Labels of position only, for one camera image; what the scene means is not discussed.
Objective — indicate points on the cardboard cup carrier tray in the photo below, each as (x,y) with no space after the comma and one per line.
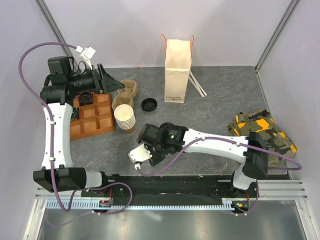
(126,94)

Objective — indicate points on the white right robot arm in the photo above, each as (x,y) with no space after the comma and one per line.
(157,143)

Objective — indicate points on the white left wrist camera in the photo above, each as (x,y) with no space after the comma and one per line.
(86,55)

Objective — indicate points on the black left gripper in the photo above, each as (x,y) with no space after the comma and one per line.
(103,81)

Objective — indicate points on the white paper takeout bag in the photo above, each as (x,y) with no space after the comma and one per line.
(177,66)

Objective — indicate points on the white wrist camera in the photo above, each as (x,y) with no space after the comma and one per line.
(139,155)
(86,55)

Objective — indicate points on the blue yellow rolled sock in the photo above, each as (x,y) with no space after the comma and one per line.
(75,114)

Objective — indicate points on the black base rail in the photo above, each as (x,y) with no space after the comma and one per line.
(168,188)

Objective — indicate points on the black brown rolled sock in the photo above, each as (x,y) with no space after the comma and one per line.
(85,98)

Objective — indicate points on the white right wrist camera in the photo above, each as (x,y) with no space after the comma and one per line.
(139,155)

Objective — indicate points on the stack of paper cups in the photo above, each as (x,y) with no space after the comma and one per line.
(125,118)

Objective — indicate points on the camouflage yellow green cloth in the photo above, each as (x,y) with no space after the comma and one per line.
(262,123)

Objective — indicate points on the orange compartment organizer tray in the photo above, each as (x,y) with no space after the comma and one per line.
(94,119)

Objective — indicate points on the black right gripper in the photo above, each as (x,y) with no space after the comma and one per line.
(157,157)

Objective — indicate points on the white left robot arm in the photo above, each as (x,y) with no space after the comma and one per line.
(62,85)

